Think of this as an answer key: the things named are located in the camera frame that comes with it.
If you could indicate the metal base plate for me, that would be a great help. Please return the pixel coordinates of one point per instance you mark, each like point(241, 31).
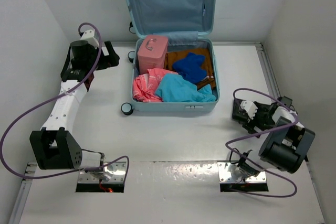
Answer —
point(231, 174)
point(112, 174)

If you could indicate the black pouch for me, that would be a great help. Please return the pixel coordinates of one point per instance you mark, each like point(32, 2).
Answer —
point(239, 115)

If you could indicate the light blue shirt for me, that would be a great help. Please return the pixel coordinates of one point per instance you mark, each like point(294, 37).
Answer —
point(173, 88)

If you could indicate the brown trousers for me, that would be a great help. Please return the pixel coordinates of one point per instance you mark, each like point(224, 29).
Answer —
point(172, 57)

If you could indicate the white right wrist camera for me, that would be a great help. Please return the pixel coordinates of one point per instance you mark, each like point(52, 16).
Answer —
point(250, 108)

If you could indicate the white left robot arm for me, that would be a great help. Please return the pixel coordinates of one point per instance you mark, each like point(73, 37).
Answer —
point(53, 145)

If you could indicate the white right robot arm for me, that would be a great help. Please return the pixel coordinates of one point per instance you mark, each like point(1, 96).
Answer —
point(284, 150)

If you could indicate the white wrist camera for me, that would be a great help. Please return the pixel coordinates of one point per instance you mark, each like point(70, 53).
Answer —
point(250, 108)
point(91, 37)

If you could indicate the pink patterned garment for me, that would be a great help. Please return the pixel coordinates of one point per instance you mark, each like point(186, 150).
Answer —
point(145, 85)

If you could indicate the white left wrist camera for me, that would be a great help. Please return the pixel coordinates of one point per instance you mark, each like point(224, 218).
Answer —
point(91, 37)

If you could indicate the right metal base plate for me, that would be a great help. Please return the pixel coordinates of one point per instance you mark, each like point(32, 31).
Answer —
point(231, 174)

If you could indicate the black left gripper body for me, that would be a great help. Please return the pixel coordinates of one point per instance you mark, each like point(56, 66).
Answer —
point(93, 53)

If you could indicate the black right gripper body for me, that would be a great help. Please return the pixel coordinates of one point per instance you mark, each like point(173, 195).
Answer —
point(261, 120)

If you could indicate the dark blue cloth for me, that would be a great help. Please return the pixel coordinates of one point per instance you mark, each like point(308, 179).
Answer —
point(190, 68)

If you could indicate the light blue open suitcase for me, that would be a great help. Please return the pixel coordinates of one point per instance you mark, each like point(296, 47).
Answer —
point(186, 24)

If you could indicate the pink cosmetic case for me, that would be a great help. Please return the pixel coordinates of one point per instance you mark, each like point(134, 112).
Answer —
point(151, 53)

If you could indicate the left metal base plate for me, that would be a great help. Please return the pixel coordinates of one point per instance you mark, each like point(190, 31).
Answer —
point(112, 174)

